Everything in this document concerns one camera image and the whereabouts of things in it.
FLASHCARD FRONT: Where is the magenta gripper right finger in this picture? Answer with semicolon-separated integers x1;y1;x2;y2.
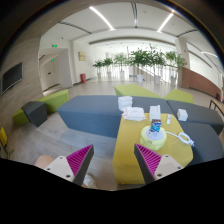
133;143;184;185

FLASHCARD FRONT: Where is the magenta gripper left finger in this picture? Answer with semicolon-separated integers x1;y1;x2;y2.
43;144;95;187

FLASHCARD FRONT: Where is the round yellow-white power socket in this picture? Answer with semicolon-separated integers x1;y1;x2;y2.
140;126;167;150

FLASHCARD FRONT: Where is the white remote control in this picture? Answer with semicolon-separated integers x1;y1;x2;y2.
166;114;172;125

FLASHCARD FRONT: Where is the large grey bench sofa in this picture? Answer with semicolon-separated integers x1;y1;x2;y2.
56;94;175;139

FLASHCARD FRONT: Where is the white upright box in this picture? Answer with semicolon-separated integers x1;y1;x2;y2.
149;105;161;120

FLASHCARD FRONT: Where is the small white cube box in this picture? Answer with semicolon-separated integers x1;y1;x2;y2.
177;109;188;121

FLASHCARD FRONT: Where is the white folded cloth stack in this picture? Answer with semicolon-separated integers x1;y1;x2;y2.
118;96;133;110

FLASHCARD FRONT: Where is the green bench sofa left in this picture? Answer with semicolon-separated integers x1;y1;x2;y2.
12;90;68;127

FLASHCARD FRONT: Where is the green bench sofa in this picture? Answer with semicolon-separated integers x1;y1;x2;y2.
12;90;68;127
114;84;159;98

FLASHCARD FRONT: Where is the grey sofa right section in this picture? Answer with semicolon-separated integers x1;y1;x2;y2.
167;100;224;165

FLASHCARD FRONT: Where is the dark grey ottoman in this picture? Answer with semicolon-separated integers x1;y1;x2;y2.
22;101;47;127

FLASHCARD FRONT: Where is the green bench sofa far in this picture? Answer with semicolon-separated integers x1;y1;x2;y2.
114;84;159;98

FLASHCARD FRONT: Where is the yellow chair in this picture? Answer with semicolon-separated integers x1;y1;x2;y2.
0;127;14;159

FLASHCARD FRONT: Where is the red bin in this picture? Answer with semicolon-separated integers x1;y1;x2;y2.
80;73;86;83

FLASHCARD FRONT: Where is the potted plant left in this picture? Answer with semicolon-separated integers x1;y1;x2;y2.
93;59;104;78

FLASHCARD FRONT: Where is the potted plant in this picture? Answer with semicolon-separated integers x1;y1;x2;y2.
149;45;166;85
129;49;150;84
93;59;104;78

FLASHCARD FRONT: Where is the potted plant right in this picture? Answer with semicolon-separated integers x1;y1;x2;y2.
149;45;166;85

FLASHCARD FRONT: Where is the potted plant centre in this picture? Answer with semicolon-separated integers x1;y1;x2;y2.
129;49;150;84

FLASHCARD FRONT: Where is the white cable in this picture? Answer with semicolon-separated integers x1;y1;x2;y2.
165;130;195;148

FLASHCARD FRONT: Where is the black chair frame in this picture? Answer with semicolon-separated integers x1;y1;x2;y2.
209;99;224;116

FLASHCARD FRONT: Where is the wall notice board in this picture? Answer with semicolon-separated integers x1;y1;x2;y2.
78;52;86;61

